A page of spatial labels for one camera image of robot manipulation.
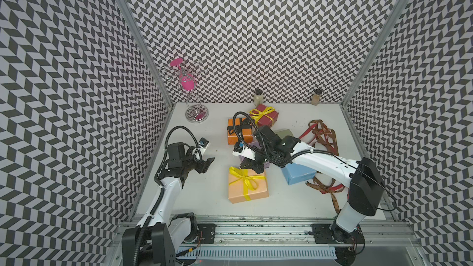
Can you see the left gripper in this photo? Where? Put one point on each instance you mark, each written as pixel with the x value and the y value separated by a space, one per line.
pixel 202 166

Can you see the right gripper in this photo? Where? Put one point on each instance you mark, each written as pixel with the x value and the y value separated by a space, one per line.
pixel 249 163

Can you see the peach gift box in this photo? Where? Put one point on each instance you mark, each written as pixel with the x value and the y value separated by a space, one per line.
pixel 247 186

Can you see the blue gift box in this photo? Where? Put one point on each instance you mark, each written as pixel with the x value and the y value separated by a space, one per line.
pixel 294 173

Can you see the green gift box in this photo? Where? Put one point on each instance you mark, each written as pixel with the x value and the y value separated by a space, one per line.
pixel 283 133

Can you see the red ribbon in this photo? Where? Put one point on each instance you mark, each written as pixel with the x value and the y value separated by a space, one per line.
pixel 332 188

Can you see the brown ribbon of purple box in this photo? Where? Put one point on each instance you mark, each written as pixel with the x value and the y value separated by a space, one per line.
pixel 332 195

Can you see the purple gift box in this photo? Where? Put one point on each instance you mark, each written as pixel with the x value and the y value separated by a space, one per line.
pixel 257 145

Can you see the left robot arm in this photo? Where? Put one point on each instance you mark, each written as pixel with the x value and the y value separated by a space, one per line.
pixel 158 236

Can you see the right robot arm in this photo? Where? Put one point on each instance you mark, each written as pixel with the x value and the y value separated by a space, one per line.
pixel 362 178

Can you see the orange gift box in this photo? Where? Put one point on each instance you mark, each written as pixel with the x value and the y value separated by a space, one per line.
pixel 233 139

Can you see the black printed ribbon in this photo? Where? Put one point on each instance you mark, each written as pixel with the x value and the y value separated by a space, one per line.
pixel 243 126

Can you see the yellow ribbon on maroon box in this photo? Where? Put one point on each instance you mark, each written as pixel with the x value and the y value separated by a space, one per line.
pixel 262 113

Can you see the maroon gift box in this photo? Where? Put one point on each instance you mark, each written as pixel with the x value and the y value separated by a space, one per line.
pixel 264 116

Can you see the white spice shaker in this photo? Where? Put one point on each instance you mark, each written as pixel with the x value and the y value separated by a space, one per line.
pixel 258 97

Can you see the brown spice shaker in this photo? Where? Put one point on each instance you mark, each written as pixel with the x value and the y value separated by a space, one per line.
pixel 316 97

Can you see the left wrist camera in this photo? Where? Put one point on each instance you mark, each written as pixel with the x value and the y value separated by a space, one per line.
pixel 203 144

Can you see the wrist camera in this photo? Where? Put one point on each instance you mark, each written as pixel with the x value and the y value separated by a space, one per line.
pixel 240 149
pixel 203 144

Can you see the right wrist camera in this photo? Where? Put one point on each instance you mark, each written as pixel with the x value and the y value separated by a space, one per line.
pixel 240 149

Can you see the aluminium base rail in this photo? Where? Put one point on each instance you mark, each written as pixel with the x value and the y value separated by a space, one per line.
pixel 295 231

